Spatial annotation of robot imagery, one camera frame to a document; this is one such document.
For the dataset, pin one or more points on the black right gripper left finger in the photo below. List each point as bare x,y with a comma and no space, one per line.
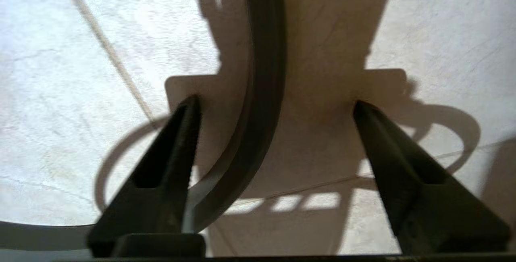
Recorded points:
161,197

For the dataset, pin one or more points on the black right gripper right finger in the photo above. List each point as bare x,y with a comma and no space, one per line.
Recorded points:
423,209

